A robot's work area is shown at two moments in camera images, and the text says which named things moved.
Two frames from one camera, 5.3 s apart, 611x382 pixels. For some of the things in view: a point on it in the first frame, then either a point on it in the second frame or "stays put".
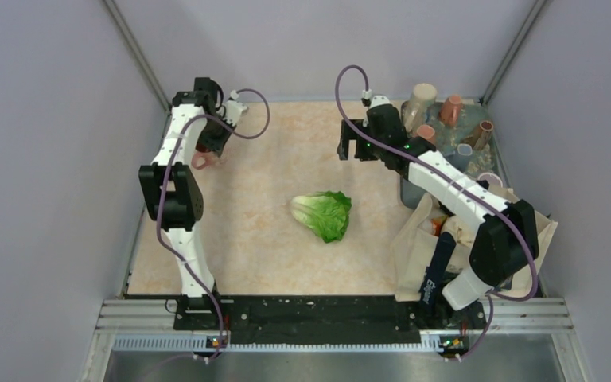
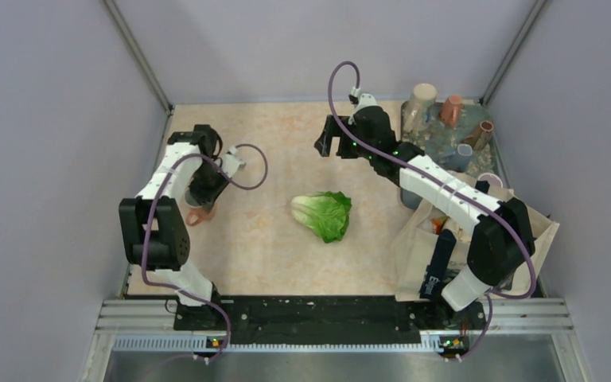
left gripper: x=215 y=145 -> x=207 y=196
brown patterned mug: x=480 y=136 stays put
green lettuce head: x=326 y=212 stays put
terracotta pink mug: x=450 y=111 stays put
